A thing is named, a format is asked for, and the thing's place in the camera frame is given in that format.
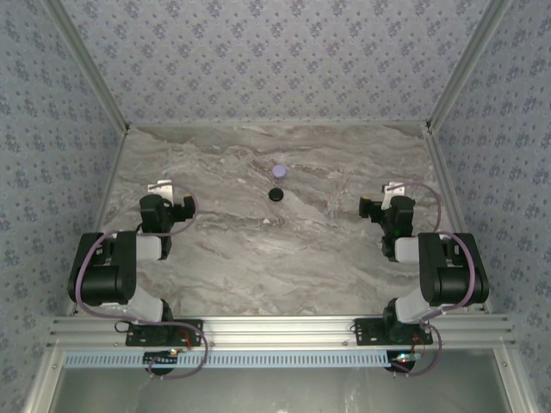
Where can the black earbud charging case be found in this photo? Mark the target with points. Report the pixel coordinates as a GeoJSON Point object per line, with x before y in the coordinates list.
{"type": "Point", "coordinates": [276, 194]}

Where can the purple earbud charging case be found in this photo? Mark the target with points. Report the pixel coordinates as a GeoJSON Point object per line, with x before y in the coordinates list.
{"type": "Point", "coordinates": [279, 171]}

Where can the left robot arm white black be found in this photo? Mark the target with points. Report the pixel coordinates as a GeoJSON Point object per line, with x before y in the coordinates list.
{"type": "Point", "coordinates": [103, 275]}

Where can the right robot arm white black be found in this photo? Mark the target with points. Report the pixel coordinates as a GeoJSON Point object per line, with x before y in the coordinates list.
{"type": "Point", "coordinates": [452, 275]}

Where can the small black controller board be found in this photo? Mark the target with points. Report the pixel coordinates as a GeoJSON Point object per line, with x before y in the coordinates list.
{"type": "Point", "coordinates": [404, 360]}
{"type": "Point", "coordinates": [161, 358]}

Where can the grey metal panel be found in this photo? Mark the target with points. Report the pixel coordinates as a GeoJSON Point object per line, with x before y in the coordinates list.
{"type": "Point", "coordinates": [275, 391]}

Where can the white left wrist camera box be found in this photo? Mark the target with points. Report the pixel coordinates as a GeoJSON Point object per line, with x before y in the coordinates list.
{"type": "Point", "coordinates": [160, 189]}

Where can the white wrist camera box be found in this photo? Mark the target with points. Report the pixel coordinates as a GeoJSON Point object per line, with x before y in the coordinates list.
{"type": "Point", "coordinates": [392, 188]}
{"type": "Point", "coordinates": [160, 189]}

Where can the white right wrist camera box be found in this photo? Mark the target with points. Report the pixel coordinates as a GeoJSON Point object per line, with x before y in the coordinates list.
{"type": "Point", "coordinates": [392, 188]}

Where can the aluminium table side rail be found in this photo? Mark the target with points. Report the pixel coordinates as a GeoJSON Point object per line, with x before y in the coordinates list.
{"type": "Point", "coordinates": [443, 172]}
{"type": "Point", "coordinates": [113, 172]}

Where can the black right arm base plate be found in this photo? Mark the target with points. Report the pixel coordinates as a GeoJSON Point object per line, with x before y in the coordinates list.
{"type": "Point", "coordinates": [366, 336]}

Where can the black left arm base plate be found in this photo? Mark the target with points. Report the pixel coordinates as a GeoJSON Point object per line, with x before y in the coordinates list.
{"type": "Point", "coordinates": [196, 340]}

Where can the aluminium mounting rail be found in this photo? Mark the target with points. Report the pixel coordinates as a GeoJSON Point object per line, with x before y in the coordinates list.
{"type": "Point", "coordinates": [275, 331]}

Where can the aluminium frame post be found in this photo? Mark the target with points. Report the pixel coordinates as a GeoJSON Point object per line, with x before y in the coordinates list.
{"type": "Point", "coordinates": [462, 69]}
{"type": "Point", "coordinates": [92, 69]}

